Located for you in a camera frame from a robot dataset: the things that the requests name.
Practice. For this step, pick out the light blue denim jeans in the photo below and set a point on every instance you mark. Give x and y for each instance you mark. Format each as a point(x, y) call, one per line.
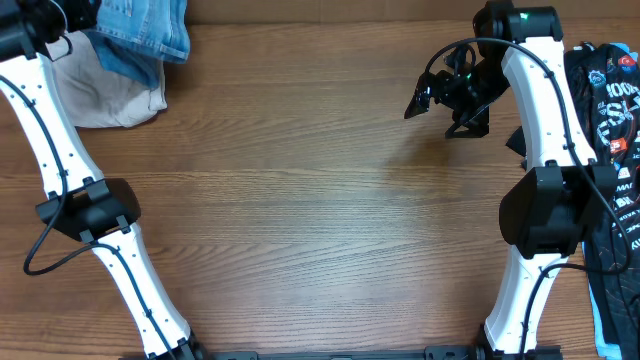
point(133, 38)

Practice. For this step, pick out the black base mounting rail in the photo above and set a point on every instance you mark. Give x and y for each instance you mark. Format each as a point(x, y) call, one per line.
point(340, 355)

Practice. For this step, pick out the folded beige trousers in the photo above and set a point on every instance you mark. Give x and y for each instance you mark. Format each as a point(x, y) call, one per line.
point(93, 97)

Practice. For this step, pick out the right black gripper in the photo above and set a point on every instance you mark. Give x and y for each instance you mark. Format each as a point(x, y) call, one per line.
point(441, 84)

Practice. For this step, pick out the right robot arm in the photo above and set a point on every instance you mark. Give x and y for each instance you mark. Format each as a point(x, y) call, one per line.
point(565, 191)

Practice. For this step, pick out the light blue t-shirt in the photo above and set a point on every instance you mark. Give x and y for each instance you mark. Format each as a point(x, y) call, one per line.
point(611, 118)

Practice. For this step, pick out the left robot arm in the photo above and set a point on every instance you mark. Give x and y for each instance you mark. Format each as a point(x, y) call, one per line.
point(100, 213)

